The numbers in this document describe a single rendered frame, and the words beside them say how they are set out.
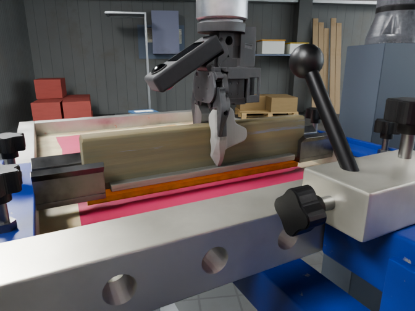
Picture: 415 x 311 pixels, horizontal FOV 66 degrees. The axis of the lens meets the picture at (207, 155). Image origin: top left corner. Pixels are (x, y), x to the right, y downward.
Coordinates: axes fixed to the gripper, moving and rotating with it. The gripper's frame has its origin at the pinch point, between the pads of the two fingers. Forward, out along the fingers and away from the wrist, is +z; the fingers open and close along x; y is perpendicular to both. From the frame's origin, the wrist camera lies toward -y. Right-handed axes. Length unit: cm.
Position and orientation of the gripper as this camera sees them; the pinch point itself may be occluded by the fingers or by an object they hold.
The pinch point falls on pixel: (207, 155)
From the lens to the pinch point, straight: 52.1
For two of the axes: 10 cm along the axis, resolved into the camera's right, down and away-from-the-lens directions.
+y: 8.9, -1.2, 4.5
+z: -0.1, 9.6, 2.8
